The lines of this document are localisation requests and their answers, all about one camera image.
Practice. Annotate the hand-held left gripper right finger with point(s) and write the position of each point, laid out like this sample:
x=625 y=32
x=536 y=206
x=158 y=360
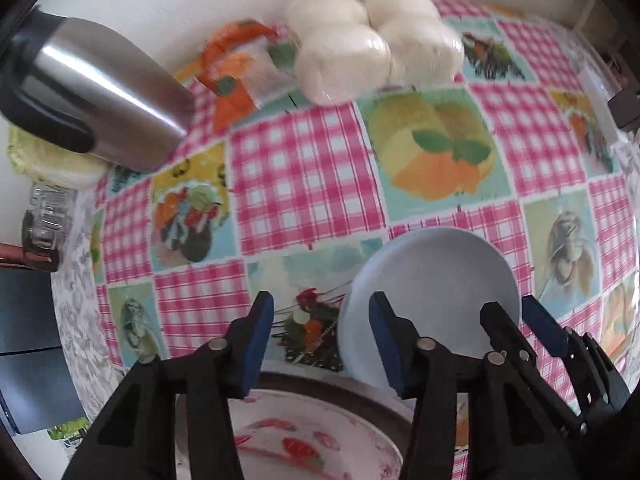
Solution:
x=389 y=352

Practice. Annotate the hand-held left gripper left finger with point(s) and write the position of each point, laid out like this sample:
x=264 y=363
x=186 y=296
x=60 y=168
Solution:
x=256 y=347

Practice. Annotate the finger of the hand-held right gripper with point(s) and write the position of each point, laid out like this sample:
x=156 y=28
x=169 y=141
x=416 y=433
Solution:
x=545 y=327
x=500 y=327

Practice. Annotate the pale blue bowl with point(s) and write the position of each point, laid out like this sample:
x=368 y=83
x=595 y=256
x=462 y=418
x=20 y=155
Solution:
x=435 y=285

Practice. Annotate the white plate with red print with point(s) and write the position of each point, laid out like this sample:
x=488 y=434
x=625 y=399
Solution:
x=325 y=420

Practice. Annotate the pink checked tablecloth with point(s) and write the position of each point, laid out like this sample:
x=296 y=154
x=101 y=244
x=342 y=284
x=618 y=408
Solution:
x=300 y=170

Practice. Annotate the green patterned packet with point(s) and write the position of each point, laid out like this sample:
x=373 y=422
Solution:
x=65 y=431

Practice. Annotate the dark blue cabinet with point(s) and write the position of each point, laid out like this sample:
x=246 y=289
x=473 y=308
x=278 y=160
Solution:
x=30 y=340

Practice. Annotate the black charger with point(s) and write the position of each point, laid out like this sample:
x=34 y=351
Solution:
x=625 y=107

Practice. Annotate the glass jar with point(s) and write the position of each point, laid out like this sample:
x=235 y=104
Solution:
x=45 y=230

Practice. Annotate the white power strip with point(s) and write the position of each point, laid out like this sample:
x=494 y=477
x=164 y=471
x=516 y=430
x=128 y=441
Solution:
x=595 y=85

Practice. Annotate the yellow-green cloth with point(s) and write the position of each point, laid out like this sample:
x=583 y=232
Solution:
x=55 y=170

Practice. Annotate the orange printed packet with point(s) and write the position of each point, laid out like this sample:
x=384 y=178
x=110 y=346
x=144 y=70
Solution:
x=235 y=70

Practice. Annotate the stainless steel thermos jug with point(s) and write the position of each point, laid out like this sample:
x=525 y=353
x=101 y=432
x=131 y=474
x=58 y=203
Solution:
x=110 y=95

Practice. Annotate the bag of white steamed buns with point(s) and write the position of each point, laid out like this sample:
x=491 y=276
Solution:
x=350 y=60

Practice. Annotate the white chair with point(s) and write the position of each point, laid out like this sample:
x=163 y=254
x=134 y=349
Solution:
x=589 y=12

